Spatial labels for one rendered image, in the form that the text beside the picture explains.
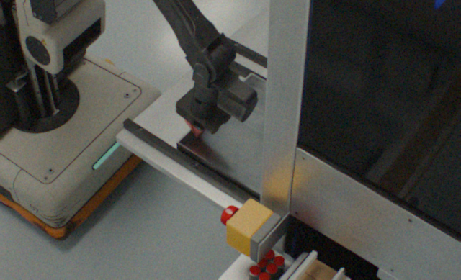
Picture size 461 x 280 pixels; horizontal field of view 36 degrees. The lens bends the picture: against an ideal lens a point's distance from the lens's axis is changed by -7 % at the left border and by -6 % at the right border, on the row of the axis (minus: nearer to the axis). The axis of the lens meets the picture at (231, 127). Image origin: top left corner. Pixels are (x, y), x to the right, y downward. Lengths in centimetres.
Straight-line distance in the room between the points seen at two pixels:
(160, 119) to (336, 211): 57
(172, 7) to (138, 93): 122
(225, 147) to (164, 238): 96
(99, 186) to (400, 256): 145
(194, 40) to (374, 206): 46
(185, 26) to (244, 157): 36
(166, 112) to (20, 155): 89
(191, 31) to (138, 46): 179
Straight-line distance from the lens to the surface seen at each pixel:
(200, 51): 137
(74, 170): 237
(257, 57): 176
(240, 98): 141
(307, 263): 133
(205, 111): 149
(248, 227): 130
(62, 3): 204
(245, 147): 160
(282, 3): 101
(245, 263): 143
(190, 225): 254
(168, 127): 164
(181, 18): 136
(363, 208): 119
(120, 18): 329
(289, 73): 108
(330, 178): 119
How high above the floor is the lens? 212
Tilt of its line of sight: 49 degrees down
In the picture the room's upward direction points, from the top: straight up
